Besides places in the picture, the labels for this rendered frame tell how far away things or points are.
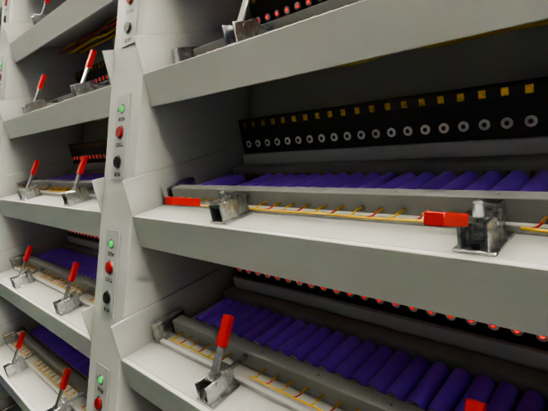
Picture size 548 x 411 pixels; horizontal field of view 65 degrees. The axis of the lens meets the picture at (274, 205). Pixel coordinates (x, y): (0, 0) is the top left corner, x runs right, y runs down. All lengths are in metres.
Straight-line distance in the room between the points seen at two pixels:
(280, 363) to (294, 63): 0.31
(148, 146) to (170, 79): 0.10
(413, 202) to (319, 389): 0.21
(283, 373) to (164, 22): 0.49
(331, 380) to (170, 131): 0.40
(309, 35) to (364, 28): 0.06
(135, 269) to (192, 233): 0.15
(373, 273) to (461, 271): 0.07
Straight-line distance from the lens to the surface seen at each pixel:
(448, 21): 0.35
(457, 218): 0.26
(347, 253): 0.35
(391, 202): 0.38
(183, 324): 0.63
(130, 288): 0.63
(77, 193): 0.85
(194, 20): 0.71
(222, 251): 0.47
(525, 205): 0.34
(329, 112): 0.56
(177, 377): 0.57
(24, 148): 1.30
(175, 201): 0.43
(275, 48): 0.44
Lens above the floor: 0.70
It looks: 1 degrees up
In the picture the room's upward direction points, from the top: 4 degrees clockwise
